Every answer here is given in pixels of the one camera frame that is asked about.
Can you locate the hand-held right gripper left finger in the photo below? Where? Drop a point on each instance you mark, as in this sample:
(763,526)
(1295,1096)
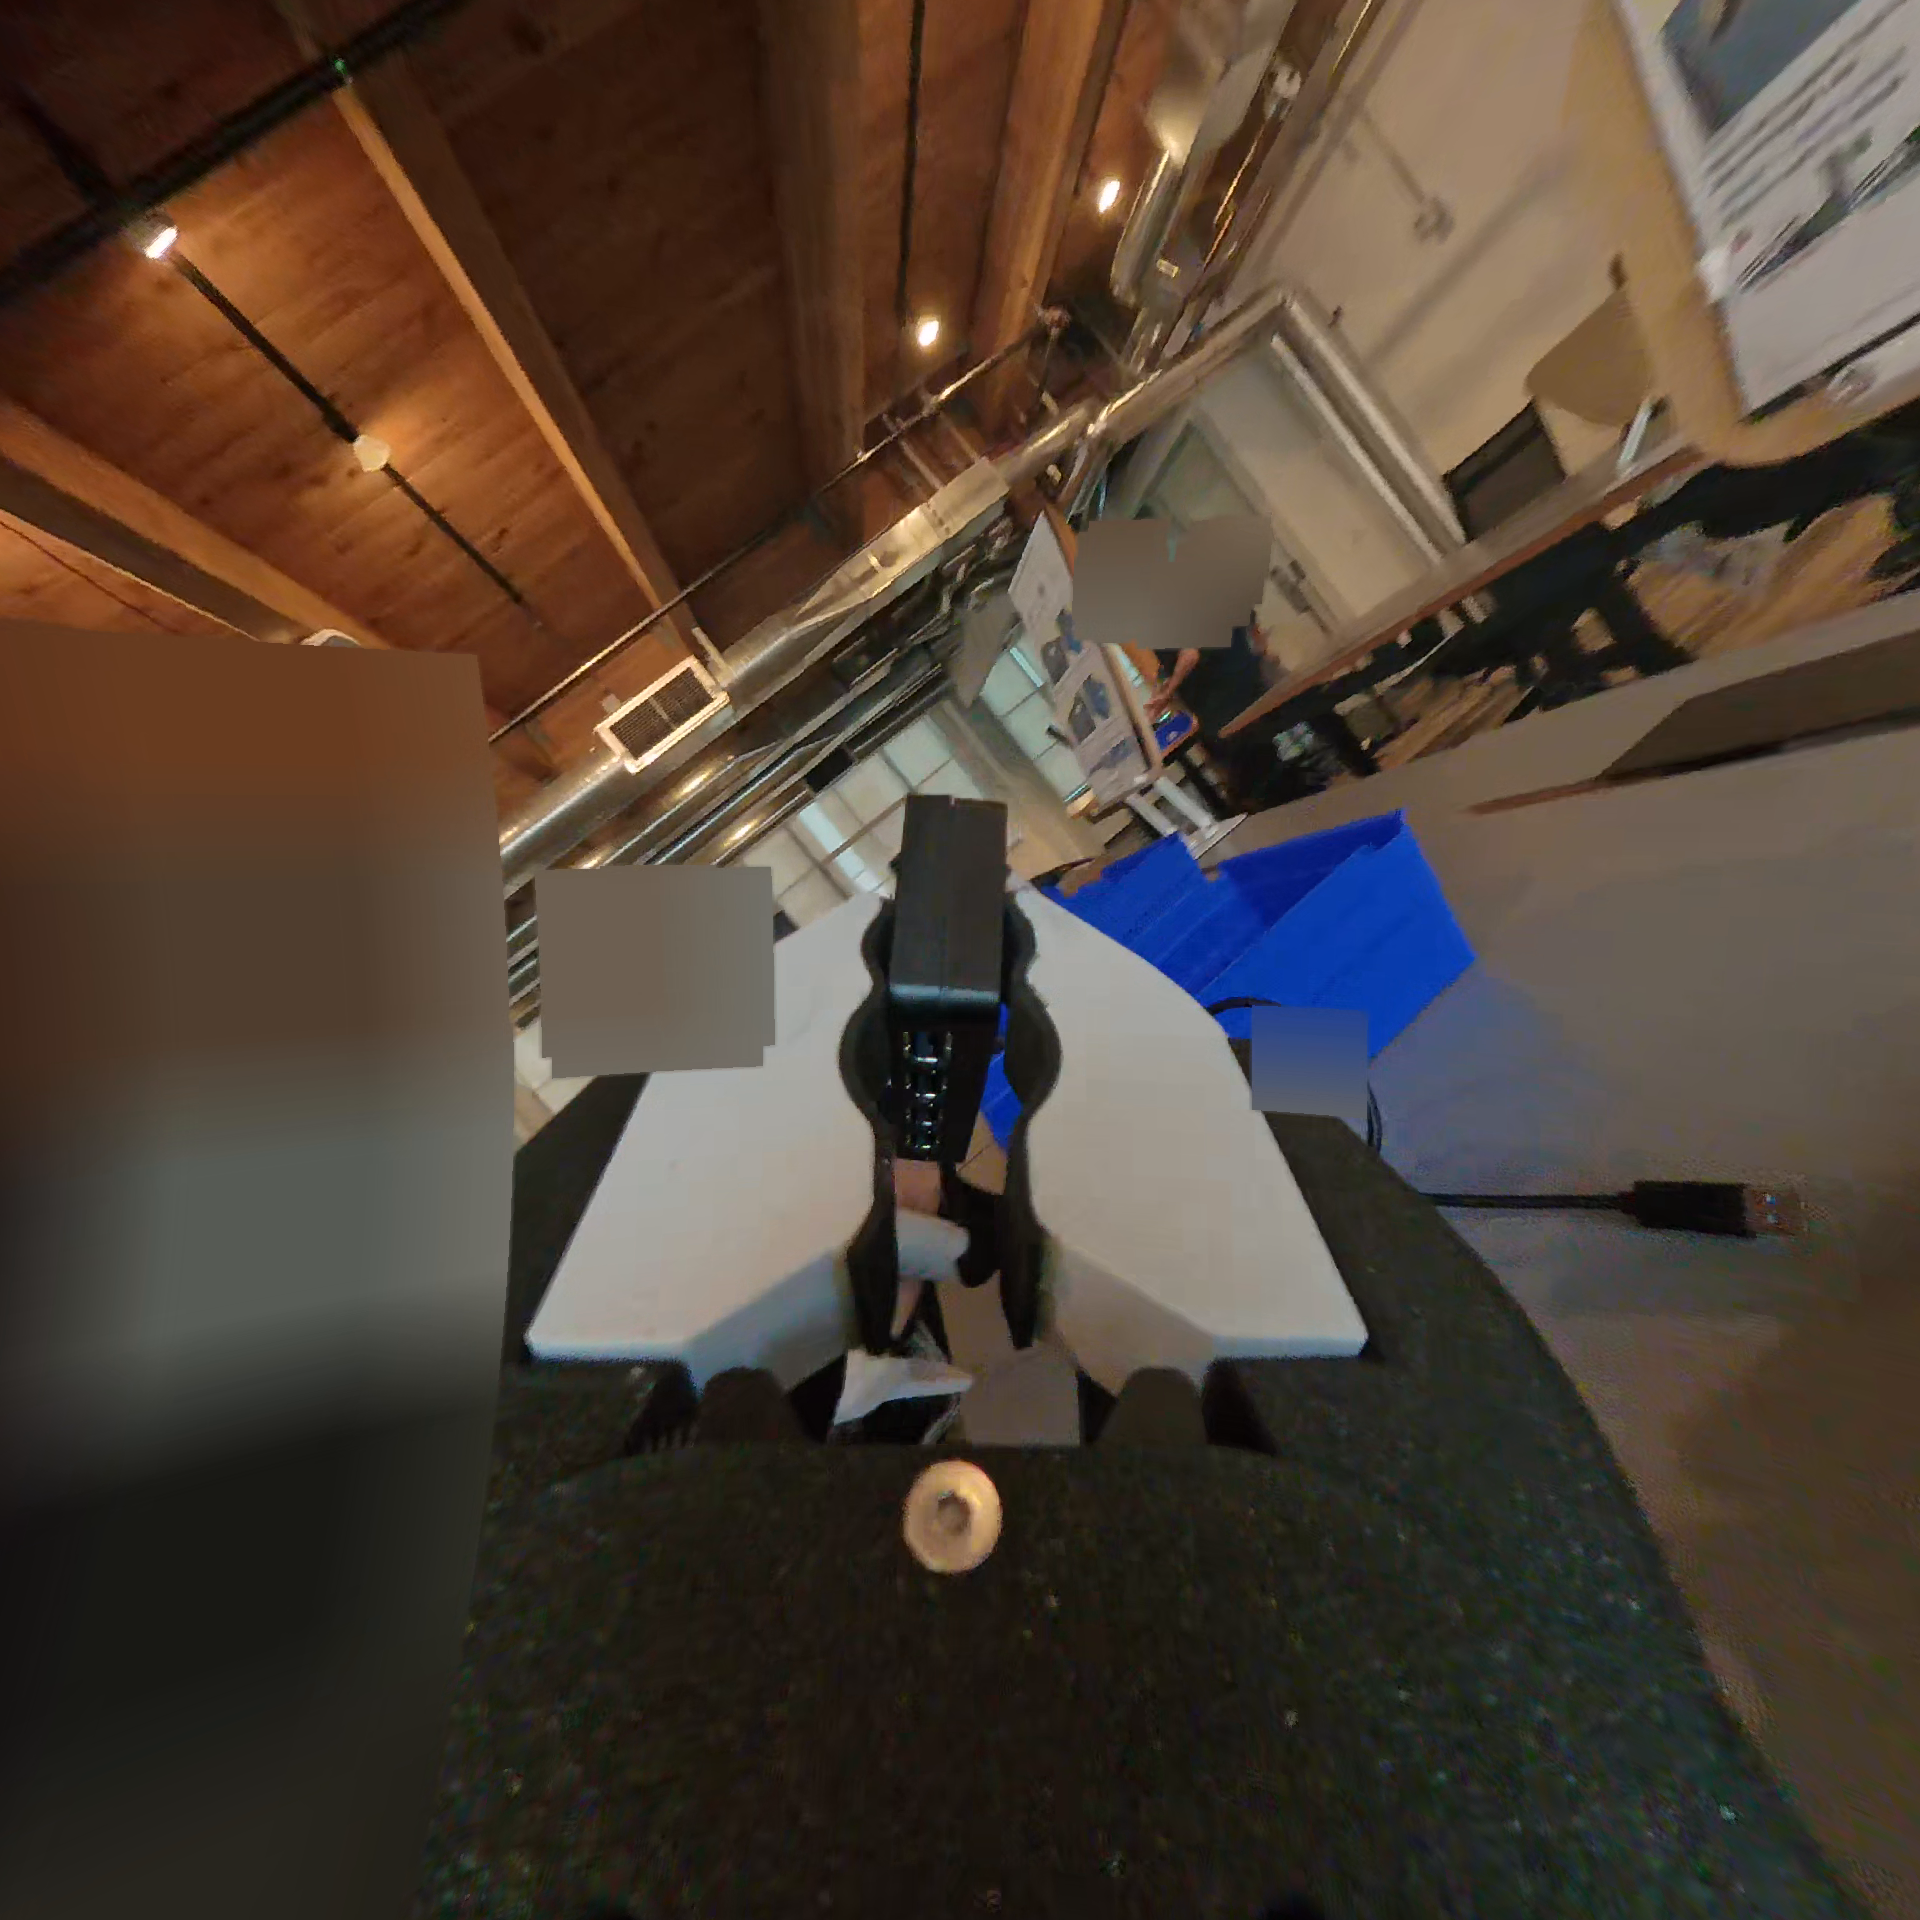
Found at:
(705,1201)

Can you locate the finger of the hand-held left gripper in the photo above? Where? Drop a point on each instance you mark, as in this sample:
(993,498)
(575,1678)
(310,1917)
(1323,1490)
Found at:
(926,1253)

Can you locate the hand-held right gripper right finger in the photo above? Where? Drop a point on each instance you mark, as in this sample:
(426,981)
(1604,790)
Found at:
(1184,1201)

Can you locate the blue plastic bin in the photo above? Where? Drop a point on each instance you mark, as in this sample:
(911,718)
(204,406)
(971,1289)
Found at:
(1320,914)

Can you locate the grey usb hub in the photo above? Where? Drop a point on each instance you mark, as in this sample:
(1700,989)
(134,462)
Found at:
(950,914)

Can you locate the white vent grille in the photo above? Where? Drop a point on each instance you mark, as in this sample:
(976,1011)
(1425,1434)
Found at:
(663,715)

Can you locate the instruction board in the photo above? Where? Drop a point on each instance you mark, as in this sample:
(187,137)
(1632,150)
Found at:
(1799,195)
(1080,662)

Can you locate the wooden top desk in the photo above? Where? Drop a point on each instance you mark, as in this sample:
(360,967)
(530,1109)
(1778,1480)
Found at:
(1441,600)

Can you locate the plain wooden display board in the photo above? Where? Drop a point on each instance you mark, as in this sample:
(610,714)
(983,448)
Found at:
(1599,383)

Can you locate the silver spiral duct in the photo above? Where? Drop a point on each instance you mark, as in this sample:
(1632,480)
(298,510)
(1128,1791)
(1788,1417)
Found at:
(900,539)

